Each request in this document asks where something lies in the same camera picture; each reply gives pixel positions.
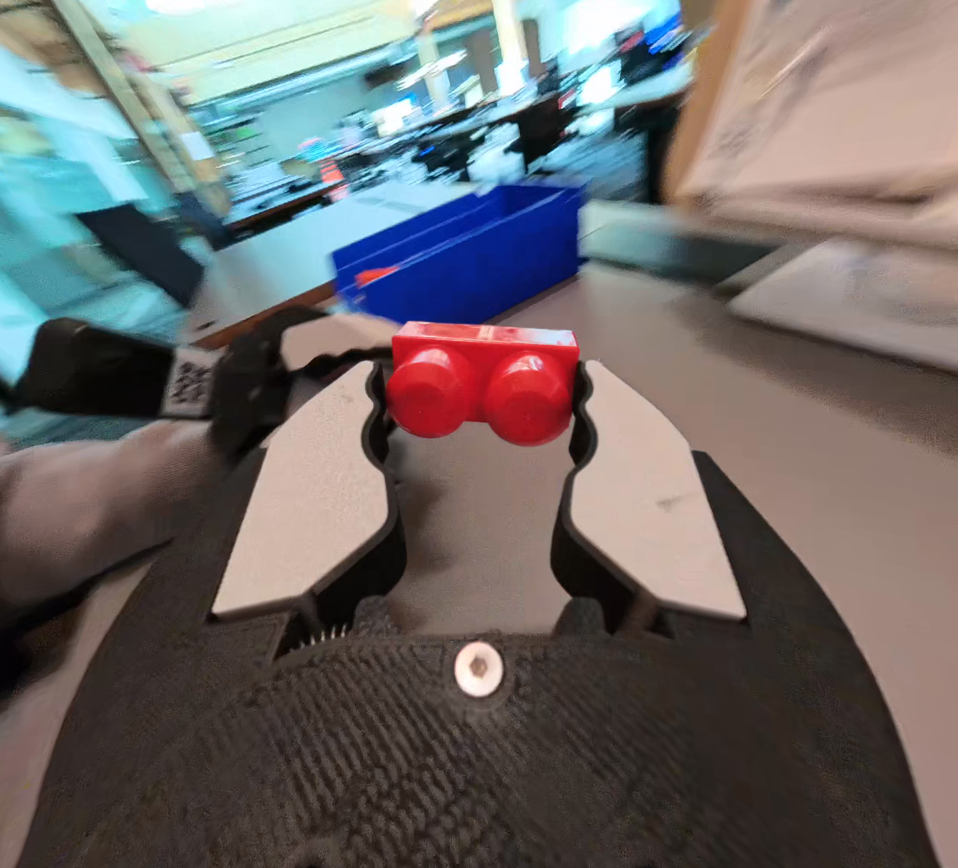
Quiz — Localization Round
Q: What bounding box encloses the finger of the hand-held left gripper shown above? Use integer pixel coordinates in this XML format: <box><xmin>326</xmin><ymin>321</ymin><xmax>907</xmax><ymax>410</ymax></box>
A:
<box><xmin>280</xmin><ymin>314</ymin><xmax>399</xmax><ymax>374</ymax></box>

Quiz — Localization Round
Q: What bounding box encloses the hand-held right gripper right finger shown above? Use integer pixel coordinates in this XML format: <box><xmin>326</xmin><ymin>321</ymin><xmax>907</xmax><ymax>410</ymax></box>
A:
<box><xmin>550</xmin><ymin>358</ymin><xmax>749</xmax><ymax>624</ymax></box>

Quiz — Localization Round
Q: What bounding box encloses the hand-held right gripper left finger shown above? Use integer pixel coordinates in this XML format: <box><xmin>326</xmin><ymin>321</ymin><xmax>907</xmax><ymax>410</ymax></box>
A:
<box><xmin>211</xmin><ymin>358</ymin><xmax>410</xmax><ymax>624</ymax></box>

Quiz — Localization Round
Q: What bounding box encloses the red toy brick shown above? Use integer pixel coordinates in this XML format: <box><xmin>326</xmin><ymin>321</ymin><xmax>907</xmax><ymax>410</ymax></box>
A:
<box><xmin>385</xmin><ymin>321</ymin><xmax>582</xmax><ymax>448</ymax></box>

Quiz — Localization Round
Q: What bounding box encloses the blue plastic bin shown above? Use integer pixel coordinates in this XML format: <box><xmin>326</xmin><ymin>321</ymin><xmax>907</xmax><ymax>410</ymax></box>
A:
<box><xmin>331</xmin><ymin>183</ymin><xmax>587</xmax><ymax>328</ymax></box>

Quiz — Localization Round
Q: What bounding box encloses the person's left forearm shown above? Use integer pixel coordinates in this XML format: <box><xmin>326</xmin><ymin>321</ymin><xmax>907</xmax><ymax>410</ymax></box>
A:
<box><xmin>0</xmin><ymin>418</ymin><xmax>251</xmax><ymax>618</ymax></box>

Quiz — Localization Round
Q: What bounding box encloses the grey desk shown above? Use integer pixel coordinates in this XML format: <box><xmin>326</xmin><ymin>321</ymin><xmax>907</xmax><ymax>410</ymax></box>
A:
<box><xmin>0</xmin><ymin>262</ymin><xmax>958</xmax><ymax>868</ymax></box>

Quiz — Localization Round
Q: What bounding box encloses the wooden document stand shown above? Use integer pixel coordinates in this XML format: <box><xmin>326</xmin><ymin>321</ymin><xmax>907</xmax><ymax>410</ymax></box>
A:
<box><xmin>665</xmin><ymin>0</ymin><xmax>958</xmax><ymax>373</ymax></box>

